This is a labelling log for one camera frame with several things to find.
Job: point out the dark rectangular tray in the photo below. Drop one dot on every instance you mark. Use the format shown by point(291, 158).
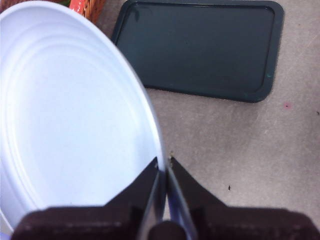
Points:
point(200, 47)

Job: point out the brown wicker basket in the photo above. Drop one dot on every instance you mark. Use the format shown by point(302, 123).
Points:
point(96, 10)

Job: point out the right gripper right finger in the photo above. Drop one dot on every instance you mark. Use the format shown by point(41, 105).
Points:
point(237, 222)

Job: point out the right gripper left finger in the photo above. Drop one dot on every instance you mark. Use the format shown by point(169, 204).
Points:
point(100, 222)

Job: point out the orange carrot with green leaves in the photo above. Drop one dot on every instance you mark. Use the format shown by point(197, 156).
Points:
point(76, 5)

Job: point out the light blue plate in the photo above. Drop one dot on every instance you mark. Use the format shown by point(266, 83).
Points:
point(75, 112)

